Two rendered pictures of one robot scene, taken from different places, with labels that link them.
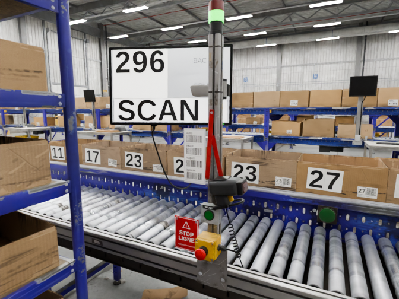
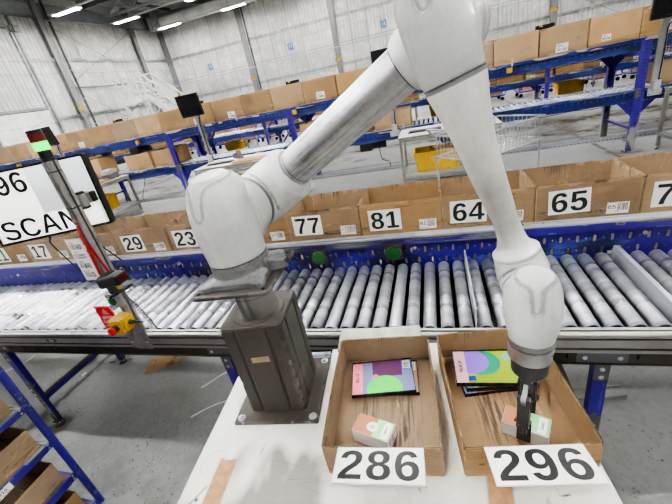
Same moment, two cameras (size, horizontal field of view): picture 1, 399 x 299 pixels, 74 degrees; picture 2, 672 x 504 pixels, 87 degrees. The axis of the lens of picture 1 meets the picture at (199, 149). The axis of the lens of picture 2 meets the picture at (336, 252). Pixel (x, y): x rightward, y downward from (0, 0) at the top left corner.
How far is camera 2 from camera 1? 1.09 m
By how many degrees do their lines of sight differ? 18
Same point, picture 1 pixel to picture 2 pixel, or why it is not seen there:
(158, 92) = (32, 209)
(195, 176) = (92, 274)
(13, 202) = not seen: outside the picture
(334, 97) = not seen: hidden behind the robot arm
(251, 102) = (270, 103)
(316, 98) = (345, 84)
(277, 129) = not seen: hidden behind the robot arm
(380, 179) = (282, 223)
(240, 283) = (159, 340)
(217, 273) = (142, 338)
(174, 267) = (115, 342)
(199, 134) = (77, 243)
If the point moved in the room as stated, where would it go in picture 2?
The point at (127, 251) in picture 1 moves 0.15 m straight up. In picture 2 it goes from (78, 341) to (62, 317)
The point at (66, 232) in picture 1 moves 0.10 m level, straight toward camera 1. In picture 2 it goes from (22, 340) to (22, 348)
